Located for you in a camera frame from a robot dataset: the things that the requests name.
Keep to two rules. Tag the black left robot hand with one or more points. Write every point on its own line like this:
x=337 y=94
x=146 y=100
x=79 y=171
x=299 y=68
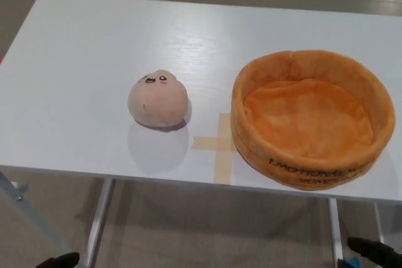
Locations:
x=61 y=261

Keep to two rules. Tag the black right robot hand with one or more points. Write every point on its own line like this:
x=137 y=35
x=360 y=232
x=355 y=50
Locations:
x=373 y=254

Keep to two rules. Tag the pink round plush toy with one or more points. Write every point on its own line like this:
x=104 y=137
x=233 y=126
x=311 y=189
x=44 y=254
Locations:
x=158 y=100

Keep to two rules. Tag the orange plush round basket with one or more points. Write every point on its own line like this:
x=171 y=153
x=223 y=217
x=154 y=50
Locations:
x=314 y=117

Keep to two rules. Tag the teal patch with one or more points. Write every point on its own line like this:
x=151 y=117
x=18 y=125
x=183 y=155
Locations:
x=348 y=262

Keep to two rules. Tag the white table leg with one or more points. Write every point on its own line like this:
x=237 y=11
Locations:
x=379 y=224
x=335 y=230
x=99 y=221

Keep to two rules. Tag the short beige tape strip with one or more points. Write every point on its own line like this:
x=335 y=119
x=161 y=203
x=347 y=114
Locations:
x=207 y=143

